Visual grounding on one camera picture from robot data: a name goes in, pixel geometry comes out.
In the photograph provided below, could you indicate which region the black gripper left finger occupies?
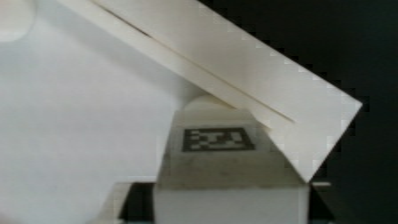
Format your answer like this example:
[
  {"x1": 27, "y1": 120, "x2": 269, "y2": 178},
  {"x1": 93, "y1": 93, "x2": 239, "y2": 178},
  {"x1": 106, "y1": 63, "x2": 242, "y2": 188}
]
[{"x1": 97, "y1": 181, "x2": 159, "y2": 224}]

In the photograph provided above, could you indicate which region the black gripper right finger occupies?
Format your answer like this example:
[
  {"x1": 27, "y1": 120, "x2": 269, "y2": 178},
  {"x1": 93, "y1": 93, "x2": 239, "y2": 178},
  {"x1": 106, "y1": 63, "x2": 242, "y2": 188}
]
[{"x1": 308, "y1": 183, "x2": 336, "y2": 224}]

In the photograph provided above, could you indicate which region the white table leg with tag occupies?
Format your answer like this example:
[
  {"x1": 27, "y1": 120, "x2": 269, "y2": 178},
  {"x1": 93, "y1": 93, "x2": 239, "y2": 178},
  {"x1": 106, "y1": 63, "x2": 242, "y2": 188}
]
[{"x1": 153, "y1": 95, "x2": 310, "y2": 224}]

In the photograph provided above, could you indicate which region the white square tabletop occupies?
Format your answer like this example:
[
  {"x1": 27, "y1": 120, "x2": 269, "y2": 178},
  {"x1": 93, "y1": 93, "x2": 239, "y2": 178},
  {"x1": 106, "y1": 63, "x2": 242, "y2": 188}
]
[{"x1": 0, "y1": 0, "x2": 205, "y2": 224}]

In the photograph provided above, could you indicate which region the white U-shaped obstacle fence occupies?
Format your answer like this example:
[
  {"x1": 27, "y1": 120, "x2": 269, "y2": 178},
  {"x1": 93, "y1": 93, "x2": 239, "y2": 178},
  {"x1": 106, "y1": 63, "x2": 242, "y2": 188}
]
[{"x1": 95, "y1": 0, "x2": 363, "y2": 178}]

